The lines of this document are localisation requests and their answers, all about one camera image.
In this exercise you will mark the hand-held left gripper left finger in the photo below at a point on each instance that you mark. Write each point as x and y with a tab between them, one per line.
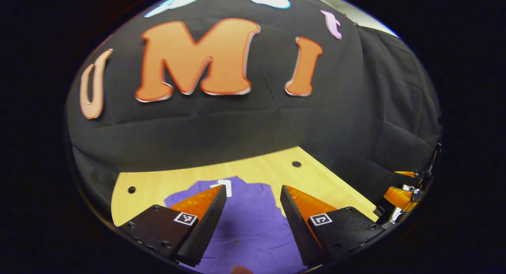
207	226

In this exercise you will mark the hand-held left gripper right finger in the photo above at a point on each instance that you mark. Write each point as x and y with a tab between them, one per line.
296	226

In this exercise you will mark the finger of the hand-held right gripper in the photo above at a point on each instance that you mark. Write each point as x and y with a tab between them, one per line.
403	179
397	195

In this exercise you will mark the purple shirt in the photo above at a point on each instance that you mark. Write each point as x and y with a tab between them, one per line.
253	226

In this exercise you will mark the black backdrop cloth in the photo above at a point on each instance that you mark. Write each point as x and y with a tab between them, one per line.
237	123

